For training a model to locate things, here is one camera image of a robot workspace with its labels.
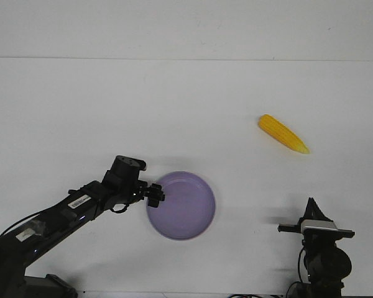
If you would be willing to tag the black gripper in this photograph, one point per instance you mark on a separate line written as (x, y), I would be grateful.
(312, 211)
(123, 186)

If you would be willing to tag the purple round plate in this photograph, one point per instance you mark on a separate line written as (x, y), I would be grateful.
(188, 209)

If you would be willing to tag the yellow corn cob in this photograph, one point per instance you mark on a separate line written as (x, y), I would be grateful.
(282, 134)

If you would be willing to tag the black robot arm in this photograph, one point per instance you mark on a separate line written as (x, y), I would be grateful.
(27, 240)
(322, 266)

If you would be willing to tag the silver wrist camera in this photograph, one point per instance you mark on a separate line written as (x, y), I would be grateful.
(321, 225)

